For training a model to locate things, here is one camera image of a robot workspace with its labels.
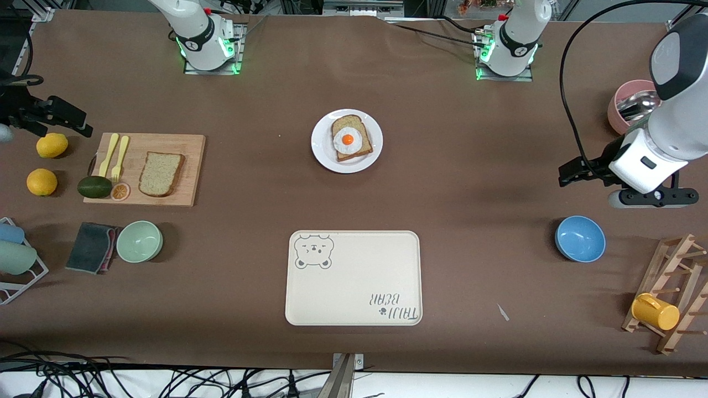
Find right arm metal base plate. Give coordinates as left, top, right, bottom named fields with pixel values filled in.
left=183, top=22, right=247, bottom=76

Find fried egg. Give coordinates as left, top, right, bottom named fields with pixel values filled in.
left=333, top=126, right=365, bottom=155

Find yellow mug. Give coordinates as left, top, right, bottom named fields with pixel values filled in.
left=631, top=293, right=680, bottom=331

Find grey metal box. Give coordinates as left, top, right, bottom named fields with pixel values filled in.
left=324, top=0, right=404, bottom=17

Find dark grey folded cloth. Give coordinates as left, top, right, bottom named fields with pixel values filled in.
left=65, top=222, right=118, bottom=275

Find black cable on table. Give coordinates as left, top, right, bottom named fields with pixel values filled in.
left=387, top=19, right=485, bottom=48

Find colourful toy food pile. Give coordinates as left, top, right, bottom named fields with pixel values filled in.
left=458, top=0, right=515, bottom=14

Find metal table edge bracket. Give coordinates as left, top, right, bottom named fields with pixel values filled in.
left=329, top=353, right=366, bottom=398

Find black cables behind table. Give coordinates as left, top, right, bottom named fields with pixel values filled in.
left=218, top=0, right=277, bottom=16

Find blue bowl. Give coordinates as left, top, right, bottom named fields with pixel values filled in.
left=555, top=216, right=606, bottom=263

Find yellow plastic fork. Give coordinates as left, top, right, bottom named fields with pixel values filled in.
left=111, top=135, right=130, bottom=183

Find plain bread slice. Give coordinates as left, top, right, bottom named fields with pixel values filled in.
left=138, top=151, right=186, bottom=198

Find black looped floor cable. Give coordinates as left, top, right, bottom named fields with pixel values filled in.
left=514, top=375, right=631, bottom=398

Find cream bear print tray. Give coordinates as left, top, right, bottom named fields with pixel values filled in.
left=285, top=231, right=423, bottom=327

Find white wire rack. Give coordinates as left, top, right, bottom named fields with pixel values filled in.
left=0, top=217, right=49, bottom=306

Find wooden cutting board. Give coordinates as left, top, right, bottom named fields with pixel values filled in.
left=83, top=133, right=206, bottom=207

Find metal ladle spoon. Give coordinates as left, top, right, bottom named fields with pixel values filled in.
left=617, top=91, right=662, bottom=122

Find pale green bowl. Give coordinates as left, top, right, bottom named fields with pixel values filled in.
left=116, top=221, right=164, bottom=264

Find pale green cup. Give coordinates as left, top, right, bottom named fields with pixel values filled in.
left=0, top=242, right=38, bottom=275

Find wooden mug rack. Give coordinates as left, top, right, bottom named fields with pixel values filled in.
left=621, top=234, right=708, bottom=355

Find round white plate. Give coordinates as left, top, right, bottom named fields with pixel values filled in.
left=311, top=109, right=383, bottom=174

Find tangled black floor cables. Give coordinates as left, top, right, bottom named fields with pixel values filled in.
left=0, top=342, right=332, bottom=398

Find bread slice under egg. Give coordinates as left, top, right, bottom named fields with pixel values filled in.
left=331, top=114, right=374, bottom=163

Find dark green avocado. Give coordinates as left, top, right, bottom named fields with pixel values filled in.
left=77, top=176, right=113, bottom=199

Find yellow lemon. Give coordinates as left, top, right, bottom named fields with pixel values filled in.
left=27, top=169, right=58, bottom=197
left=37, top=133, right=69, bottom=159

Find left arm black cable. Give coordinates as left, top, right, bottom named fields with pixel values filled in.
left=559, top=0, right=708, bottom=169

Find pink bowl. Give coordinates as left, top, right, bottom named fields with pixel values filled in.
left=607, top=80, right=662, bottom=135

